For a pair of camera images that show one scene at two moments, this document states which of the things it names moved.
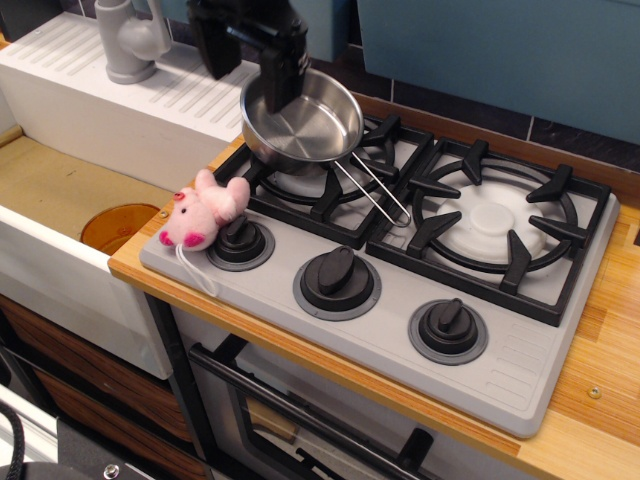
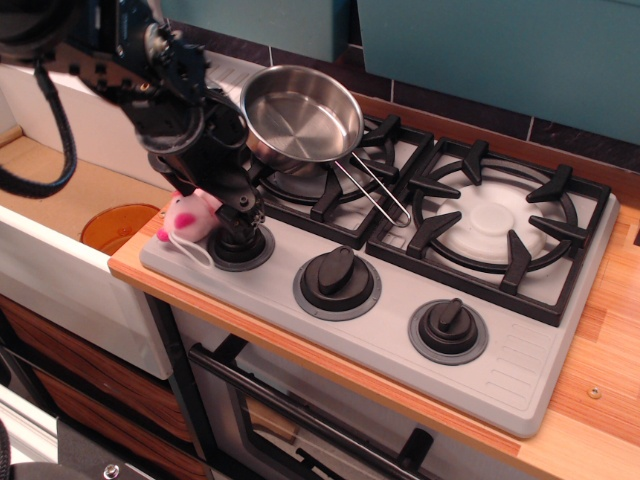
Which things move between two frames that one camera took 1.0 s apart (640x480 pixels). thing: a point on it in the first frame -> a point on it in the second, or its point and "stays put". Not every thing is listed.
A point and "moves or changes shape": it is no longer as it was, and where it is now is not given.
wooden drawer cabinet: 117,403 stays put
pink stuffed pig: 198,213 moves or changes shape
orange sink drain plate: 111,228 stays put
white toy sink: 84,162 stays put
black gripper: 274,24 -> 218,169
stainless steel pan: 322,129 stays put
